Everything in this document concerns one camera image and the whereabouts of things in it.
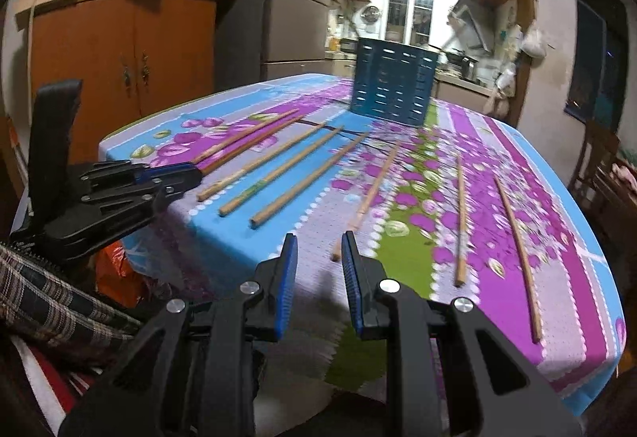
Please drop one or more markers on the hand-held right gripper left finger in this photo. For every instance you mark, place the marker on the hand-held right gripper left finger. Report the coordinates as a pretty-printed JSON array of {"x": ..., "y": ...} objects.
[{"x": 287, "y": 287}]

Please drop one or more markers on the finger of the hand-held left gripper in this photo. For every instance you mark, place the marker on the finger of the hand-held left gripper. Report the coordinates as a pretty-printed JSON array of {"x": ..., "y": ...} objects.
[
  {"x": 164, "y": 173},
  {"x": 114, "y": 213}
]

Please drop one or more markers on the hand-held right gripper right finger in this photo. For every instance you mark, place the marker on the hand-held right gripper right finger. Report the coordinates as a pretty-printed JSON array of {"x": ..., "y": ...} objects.
[{"x": 351, "y": 290}]

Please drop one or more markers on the light wooden chopstick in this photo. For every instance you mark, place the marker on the light wooden chopstick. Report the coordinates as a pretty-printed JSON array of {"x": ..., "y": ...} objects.
[
  {"x": 308, "y": 179},
  {"x": 366, "y": 203},
  {"x": 261, "y": 161},
  {"x": 517, "y": 257},
  {"x": 459, "y": 218}
]

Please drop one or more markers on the reddish-brown wooden chopstick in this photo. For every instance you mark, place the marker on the reddish-brown wooden chopstick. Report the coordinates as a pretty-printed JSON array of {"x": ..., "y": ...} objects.
[
  {"x": 249, "y": 135},
  {"x": 254, "y": 143}
]

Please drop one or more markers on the wooden chopstick with green print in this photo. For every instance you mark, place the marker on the wooden chopstick with green print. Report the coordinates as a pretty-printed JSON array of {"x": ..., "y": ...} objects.
[{"x": 281, "y": 171}]

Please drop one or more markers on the blue perforated plastic basket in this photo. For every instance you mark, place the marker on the blue perforated plastic basket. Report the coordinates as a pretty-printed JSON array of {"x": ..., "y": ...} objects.
[{"x": 393, "y": 88}]

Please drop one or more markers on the person's left forearm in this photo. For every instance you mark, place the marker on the person's left forearm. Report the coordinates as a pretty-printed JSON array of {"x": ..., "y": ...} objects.
[{"x": 50, "y": 297}]

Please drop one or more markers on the orange plastic bag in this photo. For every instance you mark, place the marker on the orange plastic bag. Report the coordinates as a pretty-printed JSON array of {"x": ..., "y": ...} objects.
[{"x": 119, "y": 275}]

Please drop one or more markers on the floral purple blue tablecloth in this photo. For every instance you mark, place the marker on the floral purple blue tablecloth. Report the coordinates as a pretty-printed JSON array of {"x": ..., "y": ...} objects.
[{"x": 418, "y": 238}]

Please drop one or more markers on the orange wooden cabinet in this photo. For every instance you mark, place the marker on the orange wooden cabinet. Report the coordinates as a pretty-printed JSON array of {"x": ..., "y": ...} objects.
[{"x": 124, "y": 53}]

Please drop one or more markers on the red and white cloth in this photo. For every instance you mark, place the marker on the red and white cloth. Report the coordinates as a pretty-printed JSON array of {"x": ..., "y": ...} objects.
[{"x": 50, "y": 377}]

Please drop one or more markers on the grey refrigerator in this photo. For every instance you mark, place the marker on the grey refrigerator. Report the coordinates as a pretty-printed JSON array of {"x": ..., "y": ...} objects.
[{"x": 293, "y": 18}]

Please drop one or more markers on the black wok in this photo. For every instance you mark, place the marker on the black wok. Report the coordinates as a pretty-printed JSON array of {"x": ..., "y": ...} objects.
[{"x": 460, "y": 61}]

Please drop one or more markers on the hanging white plastic bag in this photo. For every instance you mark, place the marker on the hanging white plastic bag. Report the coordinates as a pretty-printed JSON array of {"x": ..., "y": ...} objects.
[
  {"x": 506, "y": 81},
  {"x": 532, "y": 42}
]

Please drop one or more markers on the hanging metal strainer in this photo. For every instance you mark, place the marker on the hanging metal strainer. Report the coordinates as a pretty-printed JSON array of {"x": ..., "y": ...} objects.
[{"x": 372, "y": 12}]

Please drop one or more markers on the wooden chair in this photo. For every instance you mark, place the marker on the wooden chair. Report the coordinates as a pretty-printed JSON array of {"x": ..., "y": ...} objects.
[{"x": 594, "y": 158}]

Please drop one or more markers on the dark wooden side table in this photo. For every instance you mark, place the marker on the dark wooden side table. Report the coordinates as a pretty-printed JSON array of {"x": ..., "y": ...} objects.
[{"x": 617, "y": 203}]

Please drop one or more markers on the kitchen window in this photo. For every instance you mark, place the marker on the kitchen window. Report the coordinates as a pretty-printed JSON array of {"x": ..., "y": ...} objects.
[{"x": 412, "y": 9}]

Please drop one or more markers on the dark window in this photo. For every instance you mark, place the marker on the dark window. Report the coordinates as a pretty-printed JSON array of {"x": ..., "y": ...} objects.
[{"x": 594, "y": 63}]

